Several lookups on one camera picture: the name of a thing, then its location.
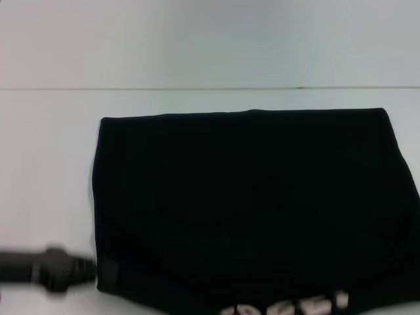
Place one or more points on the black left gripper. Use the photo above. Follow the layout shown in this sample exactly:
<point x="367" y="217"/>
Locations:
<point x="39" y="267"/>

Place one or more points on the black t-shirt with FREE print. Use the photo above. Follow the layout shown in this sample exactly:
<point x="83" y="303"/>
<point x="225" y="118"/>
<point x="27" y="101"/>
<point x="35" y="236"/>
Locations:
<point x="246" y="197"/>

